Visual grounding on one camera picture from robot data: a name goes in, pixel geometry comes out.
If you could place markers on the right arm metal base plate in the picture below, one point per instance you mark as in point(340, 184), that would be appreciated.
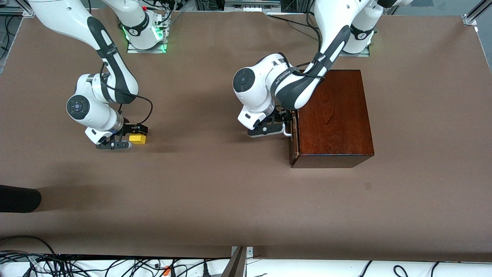
point(153, 50)

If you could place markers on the metal frame with white strip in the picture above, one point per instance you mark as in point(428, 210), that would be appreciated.
point(251, 8)

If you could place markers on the black cylindrical object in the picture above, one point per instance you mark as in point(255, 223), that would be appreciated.
point(19, 198)

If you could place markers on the small metal corner bracket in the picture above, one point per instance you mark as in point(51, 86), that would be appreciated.
point(250, 252)

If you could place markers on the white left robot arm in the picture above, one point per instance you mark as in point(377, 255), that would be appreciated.
point(265, 84)

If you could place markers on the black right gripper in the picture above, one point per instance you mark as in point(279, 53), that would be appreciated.
point(128, 127)

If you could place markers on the aluminium frame profile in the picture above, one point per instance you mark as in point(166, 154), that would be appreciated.
point(474, 13)

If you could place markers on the dark brown wooden cabinet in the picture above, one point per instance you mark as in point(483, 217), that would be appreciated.
point(338, 127)

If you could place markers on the yellow cube block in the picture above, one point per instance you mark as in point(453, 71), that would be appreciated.
point(137, 139)

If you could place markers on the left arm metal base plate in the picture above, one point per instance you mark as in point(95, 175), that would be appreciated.
point(361, 54)

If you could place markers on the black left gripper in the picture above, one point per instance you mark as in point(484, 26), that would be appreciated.
point(279, 114)

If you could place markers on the white lower shelf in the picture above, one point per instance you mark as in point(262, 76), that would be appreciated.
point(307, 269)

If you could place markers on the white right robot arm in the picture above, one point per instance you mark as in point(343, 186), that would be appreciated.
point(69, 15)

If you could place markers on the dark grey metal beam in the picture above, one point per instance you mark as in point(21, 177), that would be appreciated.
point(236, 267)

